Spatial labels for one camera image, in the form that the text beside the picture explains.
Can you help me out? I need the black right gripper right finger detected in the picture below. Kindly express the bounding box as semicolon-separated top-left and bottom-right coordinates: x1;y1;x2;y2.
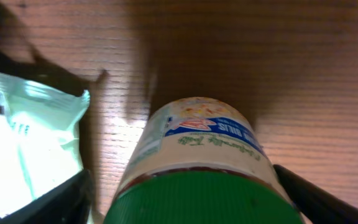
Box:
273;164;358;224

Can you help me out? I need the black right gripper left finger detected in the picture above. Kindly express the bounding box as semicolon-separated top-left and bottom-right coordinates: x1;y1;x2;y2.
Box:
0;170;94;224

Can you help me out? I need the white teal wipes packet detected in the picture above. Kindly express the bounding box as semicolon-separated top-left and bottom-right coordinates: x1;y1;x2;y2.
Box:
0;73;90;218

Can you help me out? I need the green lid spice jar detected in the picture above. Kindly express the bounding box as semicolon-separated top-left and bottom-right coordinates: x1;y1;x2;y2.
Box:
104;97;303;224

